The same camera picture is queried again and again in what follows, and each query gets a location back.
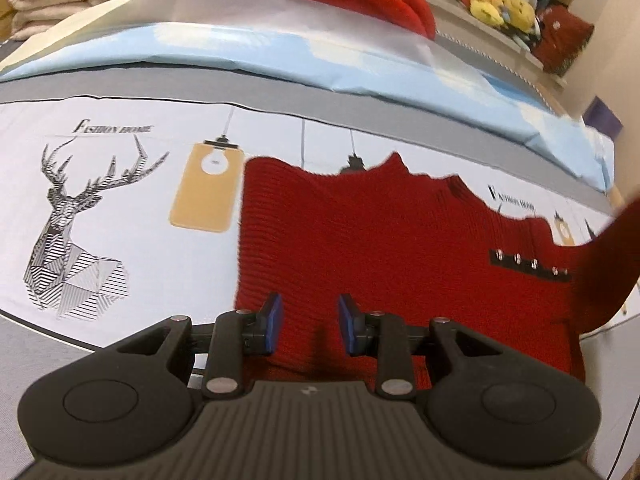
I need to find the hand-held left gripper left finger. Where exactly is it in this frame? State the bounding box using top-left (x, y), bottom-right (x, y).
top-left (112, 292), bottom-right (285, 401)

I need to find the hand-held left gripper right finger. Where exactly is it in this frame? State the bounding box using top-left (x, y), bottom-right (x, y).
top-left (337, 294), bottom-right (501, 401)

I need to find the red knit sweater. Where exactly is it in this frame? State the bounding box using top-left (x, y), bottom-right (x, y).
top-left (234, 152), bottom-right (640, 391)

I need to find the deer printed bed sheet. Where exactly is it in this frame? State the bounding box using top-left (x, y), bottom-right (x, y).
top-left (0, 95), bottom-right (621, 356)

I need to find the light blue sheet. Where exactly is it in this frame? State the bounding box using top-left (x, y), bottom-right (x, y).
top-left (0, 0), bottom-right (616, 193)

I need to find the white window sill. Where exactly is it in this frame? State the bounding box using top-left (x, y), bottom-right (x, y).
top-left (420, 0), bottom-right (566, 86)

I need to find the purple bag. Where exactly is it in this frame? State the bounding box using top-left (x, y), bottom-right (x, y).
top-left (585, 97), bottom-right (623, 141)

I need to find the dark red cushion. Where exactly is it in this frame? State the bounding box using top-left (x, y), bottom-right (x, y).
top-left (530, 7), bottom-right (596, 75)

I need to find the yellow round plush toy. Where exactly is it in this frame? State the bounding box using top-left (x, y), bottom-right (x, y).
top-left (500, 0), bottom-right (539, 33)

